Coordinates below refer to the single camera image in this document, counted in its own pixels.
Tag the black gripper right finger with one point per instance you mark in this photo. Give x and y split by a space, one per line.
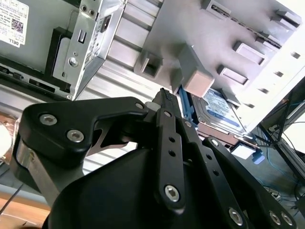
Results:
200 148

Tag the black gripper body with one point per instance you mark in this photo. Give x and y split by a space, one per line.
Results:
107 190

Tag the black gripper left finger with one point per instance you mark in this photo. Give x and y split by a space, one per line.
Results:
59 114

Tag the hard disk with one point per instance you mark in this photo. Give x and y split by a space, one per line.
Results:
214 107

